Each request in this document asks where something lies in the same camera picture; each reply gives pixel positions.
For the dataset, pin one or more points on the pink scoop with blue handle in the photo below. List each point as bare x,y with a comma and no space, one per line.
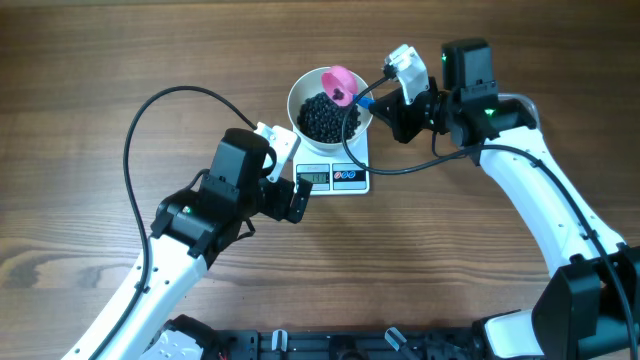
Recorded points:
347,81

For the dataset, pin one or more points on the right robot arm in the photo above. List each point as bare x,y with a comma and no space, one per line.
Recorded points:
590,306

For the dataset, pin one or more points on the white digital kitchen scale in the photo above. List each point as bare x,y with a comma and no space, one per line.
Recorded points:
328,168

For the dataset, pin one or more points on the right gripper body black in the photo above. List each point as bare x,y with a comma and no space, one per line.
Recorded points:
400,113

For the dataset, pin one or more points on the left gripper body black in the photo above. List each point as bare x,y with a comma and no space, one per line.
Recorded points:
282,198

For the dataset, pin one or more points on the black beans in bowl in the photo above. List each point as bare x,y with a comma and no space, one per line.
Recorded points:
321,119

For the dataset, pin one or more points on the clear plastic container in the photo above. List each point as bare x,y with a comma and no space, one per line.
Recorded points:
525,101

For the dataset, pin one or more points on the black beans in scoop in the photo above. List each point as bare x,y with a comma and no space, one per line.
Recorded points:
338,94

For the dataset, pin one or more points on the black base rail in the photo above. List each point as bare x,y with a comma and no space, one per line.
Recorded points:
345,345

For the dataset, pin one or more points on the white bowl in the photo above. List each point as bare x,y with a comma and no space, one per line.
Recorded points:
308,85

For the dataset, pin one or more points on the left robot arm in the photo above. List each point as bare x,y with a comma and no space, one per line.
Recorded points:
191,228

